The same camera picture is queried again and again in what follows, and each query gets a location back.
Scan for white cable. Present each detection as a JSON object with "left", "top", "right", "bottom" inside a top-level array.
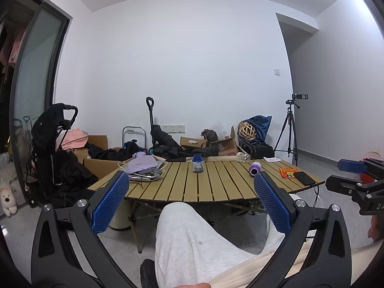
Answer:
[{"left": 312, "top": 184, "right": 323, "bottom": 207}]

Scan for person's grey trousers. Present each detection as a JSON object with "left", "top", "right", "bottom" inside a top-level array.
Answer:
[{"left": 154, "top": 202, "right": 286, "bottom": 288}]

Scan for cream garment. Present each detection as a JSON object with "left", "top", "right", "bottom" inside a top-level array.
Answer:
[{"left": 207, "top": 237, "right": 384, "bottom": 288}]

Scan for black trolley handle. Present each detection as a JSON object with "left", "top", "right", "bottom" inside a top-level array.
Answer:
[{"left": 146, "top": 96, "right": 157, "bottom": 147}]

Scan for person's right hand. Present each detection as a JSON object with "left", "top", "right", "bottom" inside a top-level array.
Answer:
[{"left": 368, "top": 215, "right": 384, "bottom": 242}]

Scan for flat cardboard box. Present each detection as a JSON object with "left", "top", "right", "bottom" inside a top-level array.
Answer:
[{"left": 180, "top": 137, "right": 208, "bottom": 149}]

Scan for black tripod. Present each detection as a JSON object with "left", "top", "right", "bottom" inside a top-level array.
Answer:
[{"left": 273, "top": 100, "right": 300, "bottom": 167}]

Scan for frosted glass sliding door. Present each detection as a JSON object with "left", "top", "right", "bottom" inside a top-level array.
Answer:
[{"left": 8, "top": 1, "right": 72, "bottom": 216}]

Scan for purple pouch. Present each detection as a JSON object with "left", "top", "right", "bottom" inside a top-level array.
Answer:
[{"left": 127, "top": 152, "right": 159, "bottom": 174}]

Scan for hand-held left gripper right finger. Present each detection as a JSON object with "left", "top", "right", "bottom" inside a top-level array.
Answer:
[{"left": 253, "top": 170, "right": 355, "bottom": 288}]

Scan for white plush toy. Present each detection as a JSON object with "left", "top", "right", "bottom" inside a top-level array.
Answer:
[{"left": 0, "top": 187, "right": 18, "bottom": 217}]

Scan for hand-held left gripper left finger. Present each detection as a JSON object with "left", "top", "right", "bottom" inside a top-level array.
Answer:
[{"left": 30, "top": 170, "right": 141, "bottom": 288}]

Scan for woven bamboo ball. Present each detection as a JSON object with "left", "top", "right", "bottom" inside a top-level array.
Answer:
[{"left": 238, "top": 121, "right": 256, "bottom": 140}]

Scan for metal tray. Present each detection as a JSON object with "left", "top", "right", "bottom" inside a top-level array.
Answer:
[{"left": 129, "top": 168, "right": 165, "bottom": 182}]

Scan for black jacket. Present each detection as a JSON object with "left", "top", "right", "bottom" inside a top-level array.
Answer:
[{"left": 148, "top": 124, "right": 216, "bottom": 160}]

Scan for brown patterned bag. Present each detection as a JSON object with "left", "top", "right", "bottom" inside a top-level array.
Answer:
[{"left": 201, "top": 129, "right": 219, "bottom": 143}]

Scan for black phone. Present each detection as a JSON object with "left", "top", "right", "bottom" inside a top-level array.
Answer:
[{"left": 293, "top": 171, "right": 316, "bottom": 186}]

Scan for dark blue jar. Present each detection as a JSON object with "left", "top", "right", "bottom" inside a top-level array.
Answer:
[{"left": 192, "top": 154, "right": 204, "bottom": 174}]

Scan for large cardboard box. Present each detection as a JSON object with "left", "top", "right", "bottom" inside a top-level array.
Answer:
[{"left": 73, "top": 135, "right": 132, "bottom": 186}]

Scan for black stroller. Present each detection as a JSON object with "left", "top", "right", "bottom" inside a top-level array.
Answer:
[{"left": 25, "top": 103, "right": 99, "bottom": 209}]

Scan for blue bag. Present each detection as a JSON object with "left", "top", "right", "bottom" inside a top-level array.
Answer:
[{"left": 242, "top": 115, "right": 272, "bottom": 142}]

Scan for black clothing pile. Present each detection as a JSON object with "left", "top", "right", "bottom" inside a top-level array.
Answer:
[{"left": 85, "top": 139, "right": 148, "bottom": 161}]

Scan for cream waste bin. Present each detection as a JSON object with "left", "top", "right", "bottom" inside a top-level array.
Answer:
[{"left": 108, "top": 197, "right": 135, "bottom": 231}]

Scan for pink cloth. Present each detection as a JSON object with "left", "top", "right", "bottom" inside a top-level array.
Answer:
[{"left": 60, "top": 128, "right": 89, "bottom": 150}]

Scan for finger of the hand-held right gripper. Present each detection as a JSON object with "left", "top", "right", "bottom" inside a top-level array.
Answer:
[
  {"left": 337, "top": 158, "right": 384, "bottom": 183},
  {"left": 325, "top": 175, "right": 373, "bottom": 198}
]

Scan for wooden slat folding table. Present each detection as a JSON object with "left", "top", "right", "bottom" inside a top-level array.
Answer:
[{"left": 87, "top": 158, "right": 326, "bottom": 254}]

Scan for metal chair frame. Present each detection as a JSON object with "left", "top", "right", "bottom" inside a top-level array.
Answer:
[{"left": 122, "top": 126, "right": 147, "bottom": 153}]

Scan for hanging pink clothes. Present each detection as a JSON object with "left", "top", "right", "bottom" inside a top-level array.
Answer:
[{"left": 0, "top": 25, "right": 27, "bottom": 66}]

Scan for open cardboard box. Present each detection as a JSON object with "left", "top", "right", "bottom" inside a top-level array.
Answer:
[{"left": 210, "top": 126, "right": 239, "bottom": 156}]

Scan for red bucket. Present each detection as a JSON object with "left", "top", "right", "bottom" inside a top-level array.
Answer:
[{"left": 360, "top": 151, "right": 379, "bottom": 184}]

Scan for white wall outlets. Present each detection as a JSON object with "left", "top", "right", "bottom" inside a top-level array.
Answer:
[{"left": 161, "top": 124, "right": 186, "bottom": 133}]

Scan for black shoe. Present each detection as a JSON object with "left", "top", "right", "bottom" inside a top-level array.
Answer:
[{"left": 140, "top": 258, "right": 159, "bottom": 288}]

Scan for black case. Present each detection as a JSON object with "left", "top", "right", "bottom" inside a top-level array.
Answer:
[{"left": 240, "top": 139, "right": 275, "bottom": 159}]

